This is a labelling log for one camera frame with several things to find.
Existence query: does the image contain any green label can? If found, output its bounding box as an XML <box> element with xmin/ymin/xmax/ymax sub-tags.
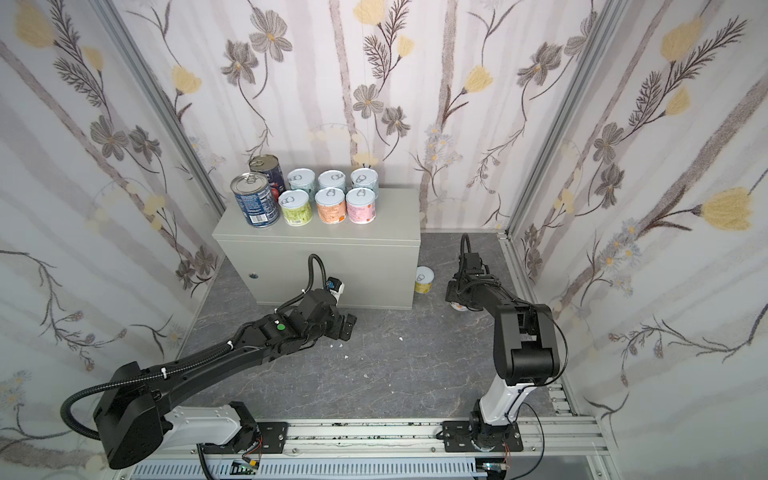
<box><xmin>278</xmin><ymin>190</ymin><xmax>312</xmax><ymax>227</ymax></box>

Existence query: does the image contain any orange label can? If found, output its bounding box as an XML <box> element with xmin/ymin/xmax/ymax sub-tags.
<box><xmin>315</xmin><ymin>187</ymin><xmax>346</xmax><ymax>224</ymax></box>

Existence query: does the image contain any blue nutrition label can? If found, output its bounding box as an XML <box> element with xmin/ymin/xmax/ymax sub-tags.
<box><xmin>230</xmin><ymin>172</ymin><xmax>279</xmax><ymax>228</ymax></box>

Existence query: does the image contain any pale blue label can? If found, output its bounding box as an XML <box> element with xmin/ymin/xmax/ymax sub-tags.
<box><xmin>317</xmin><ymin>169</ymin><xmax>347</xmax><ymax>192</ymax></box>

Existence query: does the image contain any light blue label can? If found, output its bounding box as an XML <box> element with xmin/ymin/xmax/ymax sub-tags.
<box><xmin>288</xmin><ymin>168</ymin><xmax>317</xmax><ymax>199</ymax></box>

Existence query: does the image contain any teal label can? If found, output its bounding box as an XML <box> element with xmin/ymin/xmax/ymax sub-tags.
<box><xmin>350</xmin><ymin>168</ymin><xmax>379</xmax><ymax>195</ymax></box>

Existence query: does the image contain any dark blue tomato can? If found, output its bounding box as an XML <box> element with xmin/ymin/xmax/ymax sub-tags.
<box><xmin>248</xmin><ymin>154</ymin><xmax>286</xmax><ymax>200</ymax></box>

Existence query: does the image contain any pink flower label can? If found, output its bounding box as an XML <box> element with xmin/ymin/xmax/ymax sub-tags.
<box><xmin>450</xmin><ymin>302</ymin><xmax>469</xmax><ymax>312</ymax></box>

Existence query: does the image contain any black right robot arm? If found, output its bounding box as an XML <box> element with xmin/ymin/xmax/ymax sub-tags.
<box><xmin>446</xmin><ymin>251</ymin><xmax>561</xmax><ymax>451</ymax></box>

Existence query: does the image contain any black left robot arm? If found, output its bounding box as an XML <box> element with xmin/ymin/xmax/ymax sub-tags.
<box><xmin>94</xmin><ymin>289</ymin><xmax>357</xmax><ymax>470</ymax></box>

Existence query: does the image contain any yellow label can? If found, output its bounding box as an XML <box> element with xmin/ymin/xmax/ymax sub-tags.
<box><xmin>414</xmin><ymin>266</ymin><xmax>435</xmax><ymax>294</ymax></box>

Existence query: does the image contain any grey metal cabinet box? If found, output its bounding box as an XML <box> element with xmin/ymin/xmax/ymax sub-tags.
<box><xmin>213</xmin><ymin>188</ymin><xmax>421</xmax><ymax>310</ymax></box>

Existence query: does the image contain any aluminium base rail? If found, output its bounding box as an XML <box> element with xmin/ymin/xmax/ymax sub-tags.
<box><xmin>119</xmin><ymin>418</ymin><xmax>607</xmax><ymax>460</ymax></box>

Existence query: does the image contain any white slotted cable duct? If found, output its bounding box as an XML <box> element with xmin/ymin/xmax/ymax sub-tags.
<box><xmin>128</xmin><ymin>458</ymin><xmax>490</xmax><ymax>480</ymax></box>

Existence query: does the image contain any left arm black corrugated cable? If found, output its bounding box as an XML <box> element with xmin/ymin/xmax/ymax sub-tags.
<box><xmin>59</xmin><ymin>253</ymin><xmax>328</xmax><ymax>442</ymax></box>

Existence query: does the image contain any aluminium corner frame right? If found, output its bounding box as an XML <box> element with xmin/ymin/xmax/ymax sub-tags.
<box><xmin>504</xmin><ymin>0</ymin><xmax>629</xmax><ymax>237</ymax></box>

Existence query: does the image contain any aluminium corner frame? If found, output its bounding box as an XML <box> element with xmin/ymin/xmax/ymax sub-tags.
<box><xmin>504</xmin><ymin>0</ymin><xmax>629</xmax><ymax>237</ymax></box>
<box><xmin>89</xmin><ymin>0</ymin><xmax>226</xmax><ymax>217</ymax></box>

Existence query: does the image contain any aluminium corner frame left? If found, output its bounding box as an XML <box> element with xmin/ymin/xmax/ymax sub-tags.
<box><xmin>89</xmin><ymin>0</ymin><xmax>226</xmax><ymax>217</ymax></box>

